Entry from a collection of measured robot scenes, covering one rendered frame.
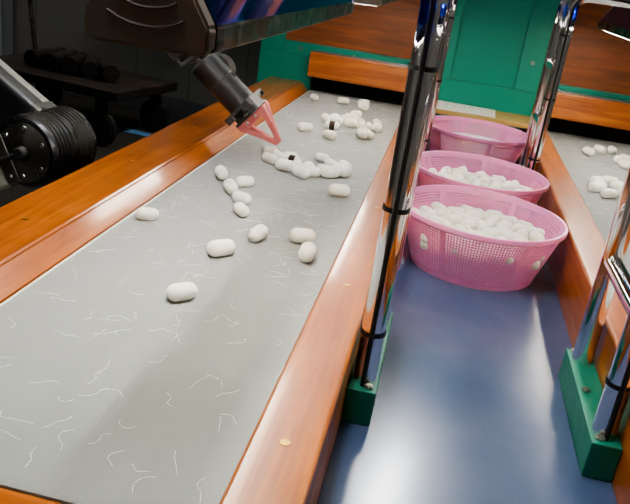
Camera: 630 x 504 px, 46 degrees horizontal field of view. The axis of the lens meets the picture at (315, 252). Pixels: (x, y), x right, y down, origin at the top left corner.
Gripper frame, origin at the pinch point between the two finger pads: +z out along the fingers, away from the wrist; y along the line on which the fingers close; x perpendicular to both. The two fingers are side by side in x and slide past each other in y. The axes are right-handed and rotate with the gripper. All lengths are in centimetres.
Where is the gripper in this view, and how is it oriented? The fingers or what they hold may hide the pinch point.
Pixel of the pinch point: (276, 139)
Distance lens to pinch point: 142.6
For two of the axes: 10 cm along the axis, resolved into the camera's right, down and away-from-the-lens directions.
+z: 6.8, 7.1, 1.8
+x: -7.1, 5.9, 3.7
